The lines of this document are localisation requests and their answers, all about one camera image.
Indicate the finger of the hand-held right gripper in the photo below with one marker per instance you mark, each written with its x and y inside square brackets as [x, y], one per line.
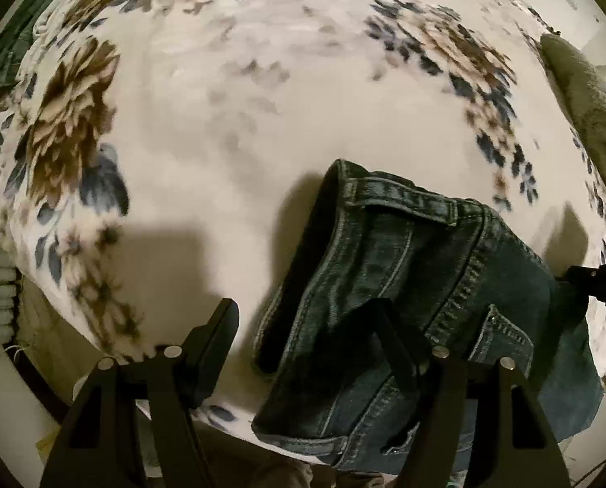
[595, 278]

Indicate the dark green cloth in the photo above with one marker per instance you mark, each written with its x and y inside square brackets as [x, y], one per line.
[16, 35]

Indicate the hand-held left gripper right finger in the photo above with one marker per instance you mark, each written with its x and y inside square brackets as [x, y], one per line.
[384, 325]

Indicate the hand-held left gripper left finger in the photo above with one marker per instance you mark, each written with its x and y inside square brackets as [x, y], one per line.
[216, 338]

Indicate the blue denim pants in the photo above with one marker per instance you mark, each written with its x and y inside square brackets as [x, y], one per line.
[379, 284]

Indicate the floral printed blanket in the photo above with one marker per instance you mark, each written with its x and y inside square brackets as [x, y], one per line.
[221, 127]

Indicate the olive green towel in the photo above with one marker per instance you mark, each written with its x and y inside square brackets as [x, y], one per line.
[585, 94]

